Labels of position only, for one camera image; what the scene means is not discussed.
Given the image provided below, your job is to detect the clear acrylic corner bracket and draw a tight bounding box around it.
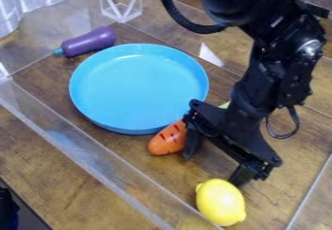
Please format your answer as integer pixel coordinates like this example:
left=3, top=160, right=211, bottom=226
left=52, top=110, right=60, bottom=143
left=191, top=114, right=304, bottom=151
left=100, top=0, right=143, bottom=23

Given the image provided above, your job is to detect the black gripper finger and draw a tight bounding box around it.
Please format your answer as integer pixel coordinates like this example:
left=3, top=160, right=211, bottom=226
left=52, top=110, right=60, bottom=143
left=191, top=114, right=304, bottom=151
left=183, top=129, right=202, bottom=160
left=227, top=163, right=258, bottom=187

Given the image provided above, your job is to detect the thin black wire loop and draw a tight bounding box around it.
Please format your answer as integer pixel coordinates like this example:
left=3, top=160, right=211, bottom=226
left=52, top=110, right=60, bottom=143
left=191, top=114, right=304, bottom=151
left=264, top=106, right=301, bottom=140

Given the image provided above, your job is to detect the purple toy eggplant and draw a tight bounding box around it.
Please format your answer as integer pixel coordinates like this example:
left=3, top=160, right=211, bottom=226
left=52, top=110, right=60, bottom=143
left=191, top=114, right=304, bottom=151
left=53, top=26, right=115, bottom=57

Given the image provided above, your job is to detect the blue round plate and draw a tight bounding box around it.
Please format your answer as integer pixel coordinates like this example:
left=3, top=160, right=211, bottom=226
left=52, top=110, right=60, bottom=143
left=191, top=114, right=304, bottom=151
left=68, top=44, right=209, bottom=135

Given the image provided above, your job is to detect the black braided cable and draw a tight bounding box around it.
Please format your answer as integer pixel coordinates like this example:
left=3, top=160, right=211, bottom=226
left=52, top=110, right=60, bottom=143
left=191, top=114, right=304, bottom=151
left=154, top=0, right=226, bottom=35

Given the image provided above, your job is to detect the clear acrylic tray wall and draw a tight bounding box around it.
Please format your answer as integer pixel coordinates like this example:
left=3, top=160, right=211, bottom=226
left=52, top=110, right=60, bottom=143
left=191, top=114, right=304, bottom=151
left=0, top=75, right=222, bottom=230

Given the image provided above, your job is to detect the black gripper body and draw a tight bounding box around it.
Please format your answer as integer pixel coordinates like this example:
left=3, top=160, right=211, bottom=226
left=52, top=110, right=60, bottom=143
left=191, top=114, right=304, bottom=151
left=182, top=87, right=282, bottom=181

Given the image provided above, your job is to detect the orange toy carrot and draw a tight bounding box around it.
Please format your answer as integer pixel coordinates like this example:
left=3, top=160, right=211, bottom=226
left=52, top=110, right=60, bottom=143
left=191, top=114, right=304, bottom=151
left=147, top=119, right=187, bottom=156

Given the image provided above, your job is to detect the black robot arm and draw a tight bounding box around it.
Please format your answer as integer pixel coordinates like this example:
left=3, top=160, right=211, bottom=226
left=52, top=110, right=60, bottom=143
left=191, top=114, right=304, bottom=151
left=185, top=0, right=325, bottom=186

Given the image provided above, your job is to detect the yellow toy lemon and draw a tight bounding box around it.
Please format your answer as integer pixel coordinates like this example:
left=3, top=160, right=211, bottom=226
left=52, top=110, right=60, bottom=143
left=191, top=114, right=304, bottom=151
left=195, top=179, right=246, bottom=226

